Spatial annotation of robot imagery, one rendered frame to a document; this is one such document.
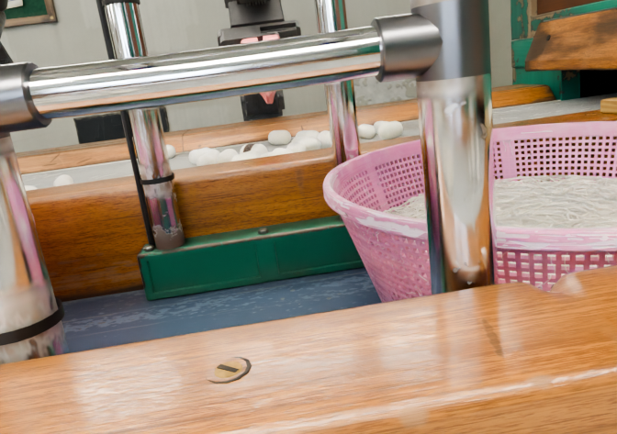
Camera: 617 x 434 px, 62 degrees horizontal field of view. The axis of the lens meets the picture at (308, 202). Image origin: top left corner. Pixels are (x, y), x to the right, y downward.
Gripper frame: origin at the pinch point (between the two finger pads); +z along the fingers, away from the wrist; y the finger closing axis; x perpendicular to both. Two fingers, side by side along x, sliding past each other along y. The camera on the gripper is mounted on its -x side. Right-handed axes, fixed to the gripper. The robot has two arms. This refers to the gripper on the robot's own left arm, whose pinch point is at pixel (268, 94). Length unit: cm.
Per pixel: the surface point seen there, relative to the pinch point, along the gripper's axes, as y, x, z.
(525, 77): 45, 20, -18
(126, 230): -13.6, -5.8, 20.5
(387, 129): 13.6, 4.7, 3.7
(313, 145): 4.3, 3.3, 5.8
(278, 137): 0.7, 10.6, -3.2
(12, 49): -113, 108, -176
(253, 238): -3.2, -6.6, 23.6
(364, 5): 58, 111, -179
